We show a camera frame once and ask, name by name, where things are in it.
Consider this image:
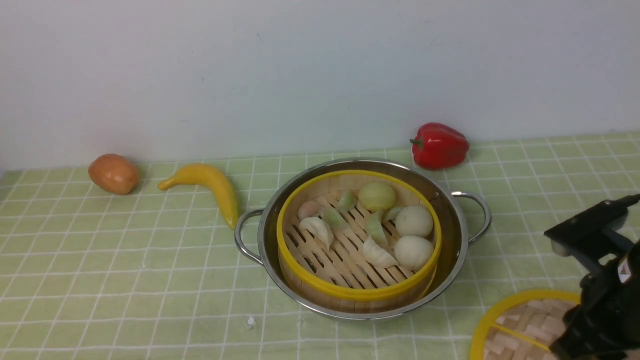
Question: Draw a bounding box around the white round bun lower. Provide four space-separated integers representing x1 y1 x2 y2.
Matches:
393 235 434 272

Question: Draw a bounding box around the white round bun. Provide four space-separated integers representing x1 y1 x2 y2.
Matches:
393 235 434 272
394 205 434 239

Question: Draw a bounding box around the white dumpling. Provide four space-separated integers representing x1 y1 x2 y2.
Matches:
362 236 400 269

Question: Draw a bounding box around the white round bun upper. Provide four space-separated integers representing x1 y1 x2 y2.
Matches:
394 205 434 239

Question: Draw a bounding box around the stainless steel pot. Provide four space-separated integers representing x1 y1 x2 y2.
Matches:
234 157 492 321

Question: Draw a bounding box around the yellow banana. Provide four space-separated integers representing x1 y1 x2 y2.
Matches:
157 162 240 230

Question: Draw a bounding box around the red bell pepper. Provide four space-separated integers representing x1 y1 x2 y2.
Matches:
410 122 470 171

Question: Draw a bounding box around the yellow-green round bun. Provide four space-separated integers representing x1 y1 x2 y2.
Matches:
358 181 396 214

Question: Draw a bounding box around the woven bamboo steamer lid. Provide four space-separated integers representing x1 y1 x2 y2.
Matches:
468 289 581 360

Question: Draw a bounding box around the pink dumpling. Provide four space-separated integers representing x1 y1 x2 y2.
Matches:
297 200 323 221

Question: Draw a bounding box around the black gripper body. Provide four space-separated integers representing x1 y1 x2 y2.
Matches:
548 243 639 360

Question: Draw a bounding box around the small white crumb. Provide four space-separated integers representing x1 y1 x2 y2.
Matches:
246 316 257 330

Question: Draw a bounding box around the green dumpling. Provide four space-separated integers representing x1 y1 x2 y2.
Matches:
365 210 389 248

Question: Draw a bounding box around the brown potato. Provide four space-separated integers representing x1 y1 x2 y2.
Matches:
87 153 140 195

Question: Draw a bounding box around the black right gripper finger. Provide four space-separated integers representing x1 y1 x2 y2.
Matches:
544 193 640 275

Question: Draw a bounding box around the bamboo steamer basket yellow rim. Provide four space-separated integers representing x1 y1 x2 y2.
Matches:
276 170 442 313

